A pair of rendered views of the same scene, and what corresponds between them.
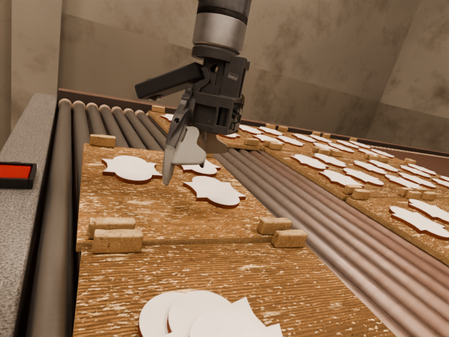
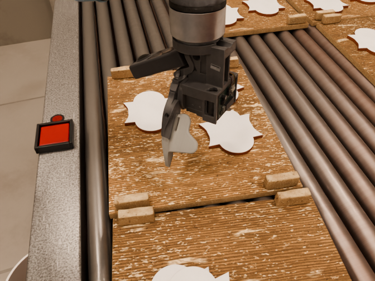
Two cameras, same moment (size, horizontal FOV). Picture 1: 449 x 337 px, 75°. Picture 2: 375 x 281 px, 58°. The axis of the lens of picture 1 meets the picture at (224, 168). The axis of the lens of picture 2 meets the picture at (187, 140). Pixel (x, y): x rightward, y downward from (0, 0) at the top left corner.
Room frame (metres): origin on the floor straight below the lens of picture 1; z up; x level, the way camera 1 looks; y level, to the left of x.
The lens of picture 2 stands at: (0.05, -0.07, 1.44)
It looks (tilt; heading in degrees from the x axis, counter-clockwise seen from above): 46 degrees down; 18
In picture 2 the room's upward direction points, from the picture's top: straight up
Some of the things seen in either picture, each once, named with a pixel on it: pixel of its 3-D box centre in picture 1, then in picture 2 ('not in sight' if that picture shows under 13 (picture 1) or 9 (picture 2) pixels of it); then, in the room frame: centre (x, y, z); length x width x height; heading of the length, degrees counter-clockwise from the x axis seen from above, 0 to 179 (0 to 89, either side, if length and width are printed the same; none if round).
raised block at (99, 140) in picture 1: (102, 140); (123, 72); (0.68, 0.31, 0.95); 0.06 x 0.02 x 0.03; 118
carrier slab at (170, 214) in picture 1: (172, 185); (189, 125); (0.57, 0.10, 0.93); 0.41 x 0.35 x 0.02; 28
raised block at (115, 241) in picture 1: (117, 241); (136, 216); (0.31, 0.11, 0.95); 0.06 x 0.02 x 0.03; 116
